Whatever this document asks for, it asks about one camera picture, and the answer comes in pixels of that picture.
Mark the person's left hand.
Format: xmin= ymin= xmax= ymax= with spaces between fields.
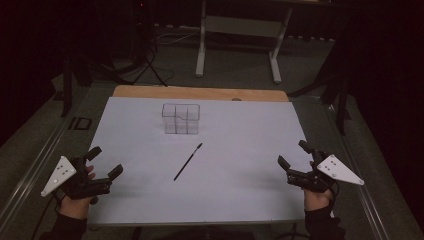
xmin=59 ymin=164 xmax=100 ymax=221

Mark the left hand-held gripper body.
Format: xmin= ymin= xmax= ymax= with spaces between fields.
xmin=40 ymin=155 xmax=113 ymax=201

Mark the black metal stand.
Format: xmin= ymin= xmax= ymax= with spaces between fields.
xmin=59 ymin=54 xmax=94 ymax=118
xmin=288 ymin=63 xmax=353 ymax=136

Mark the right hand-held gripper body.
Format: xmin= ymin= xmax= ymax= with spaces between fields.
xmin=286 ymin=149 xmax=366 ymax=194

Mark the white floor cable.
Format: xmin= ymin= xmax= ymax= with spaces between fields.
xmin=151 ymin=30 xmax=201 ymax=48

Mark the person's right hand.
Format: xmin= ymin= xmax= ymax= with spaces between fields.
xmin=303 ymin=161 xmax=335 ymax=212

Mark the white metal table frame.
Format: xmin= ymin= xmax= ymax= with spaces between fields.
xmin=194 ymin=0 xmax=295 ymax=85

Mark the black rectangular floor bracket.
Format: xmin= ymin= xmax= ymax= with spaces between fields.
xmin=67 ymin=116 xmax=93 ymax=131

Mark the black tripod stand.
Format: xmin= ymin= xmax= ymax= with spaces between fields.
xmin=114 ymin=0 xmax=169 ymax=88

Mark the white table mat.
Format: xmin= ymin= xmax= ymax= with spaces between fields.
xmin=87 ymin=96 xmax=313 ymax=228

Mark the grey metal floor rail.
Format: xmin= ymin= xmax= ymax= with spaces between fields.
xmin=0 ymin=99 xmax=86 ymax=231
xmin=324 ymin=101 xmax=389 ymax=240

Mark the thin black pen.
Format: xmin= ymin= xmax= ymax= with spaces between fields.
xmin=172 ymin=142 xmax=204 ymax=182

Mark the clear plastic organizer box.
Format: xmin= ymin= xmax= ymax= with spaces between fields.
xmin=161 ymin=102 xmax=201 ymax=136

